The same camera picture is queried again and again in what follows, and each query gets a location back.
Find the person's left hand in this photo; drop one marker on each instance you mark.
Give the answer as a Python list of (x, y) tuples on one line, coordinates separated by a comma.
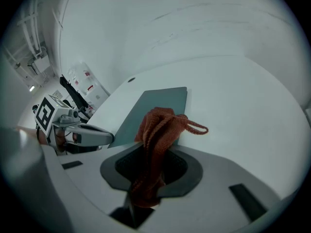
[(60, 137)]

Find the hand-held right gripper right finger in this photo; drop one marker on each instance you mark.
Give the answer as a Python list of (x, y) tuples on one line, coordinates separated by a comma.
[(213, 178)]

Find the long ceiling light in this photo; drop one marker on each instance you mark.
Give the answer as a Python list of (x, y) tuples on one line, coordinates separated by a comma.
[(31, 88)]

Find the white wall utility box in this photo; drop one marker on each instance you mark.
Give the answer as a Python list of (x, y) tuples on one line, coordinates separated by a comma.
[(41, 65)]

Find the clear water jug red label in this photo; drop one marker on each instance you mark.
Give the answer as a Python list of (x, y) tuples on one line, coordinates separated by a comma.
[(74, 76), (88, 78)]

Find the white desk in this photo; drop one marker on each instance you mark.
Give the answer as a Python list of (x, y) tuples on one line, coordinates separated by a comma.
[(238, 120)]

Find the grey notebook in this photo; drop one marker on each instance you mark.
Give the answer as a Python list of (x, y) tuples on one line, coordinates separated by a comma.
[(160, 101)]

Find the person's left forearm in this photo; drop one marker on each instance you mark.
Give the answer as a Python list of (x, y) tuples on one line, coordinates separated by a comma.
[(31, 133)]

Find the white ceiling pipes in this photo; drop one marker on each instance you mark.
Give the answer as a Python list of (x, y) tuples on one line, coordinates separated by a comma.
[(32, 40)]

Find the white water dispenser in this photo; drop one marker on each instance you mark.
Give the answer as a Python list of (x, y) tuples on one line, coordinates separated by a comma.
[(97, 94)]

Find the rust red cloth pouch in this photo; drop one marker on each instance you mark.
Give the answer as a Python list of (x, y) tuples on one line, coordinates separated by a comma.
[(155, 139)]

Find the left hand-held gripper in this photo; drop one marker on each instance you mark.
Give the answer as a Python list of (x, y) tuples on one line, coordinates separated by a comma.
[(46, 113)]

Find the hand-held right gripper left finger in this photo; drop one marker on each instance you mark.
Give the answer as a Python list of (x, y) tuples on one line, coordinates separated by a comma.
[(87, 176)]

